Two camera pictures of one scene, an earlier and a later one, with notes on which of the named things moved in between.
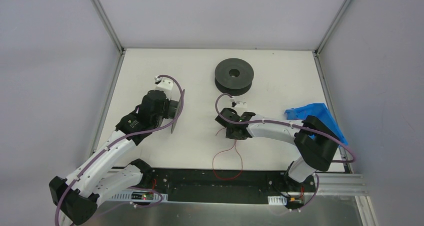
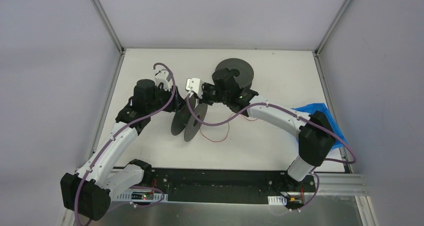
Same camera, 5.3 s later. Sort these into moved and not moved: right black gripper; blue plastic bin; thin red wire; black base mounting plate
Moved: right black gripper; thin red wire
Not moved: blue plastic bin; black base mounting plate
